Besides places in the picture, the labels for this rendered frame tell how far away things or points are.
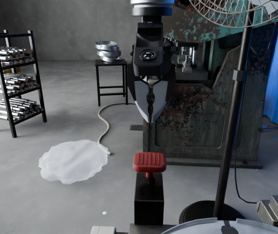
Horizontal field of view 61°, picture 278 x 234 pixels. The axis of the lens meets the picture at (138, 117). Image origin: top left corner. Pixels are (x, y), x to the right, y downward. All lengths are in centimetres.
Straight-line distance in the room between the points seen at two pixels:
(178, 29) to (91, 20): 557
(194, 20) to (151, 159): 105
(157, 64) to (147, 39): 6
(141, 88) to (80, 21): 655
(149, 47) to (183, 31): 105
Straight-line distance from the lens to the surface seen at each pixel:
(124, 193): 160
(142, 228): 53
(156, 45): 39
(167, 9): 43
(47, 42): 731
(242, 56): 103
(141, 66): 35
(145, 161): 50
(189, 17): 143
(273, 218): 47
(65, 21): 709
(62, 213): 154
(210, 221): 36
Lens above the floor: 103
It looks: 22 degrees down
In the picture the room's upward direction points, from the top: straight up
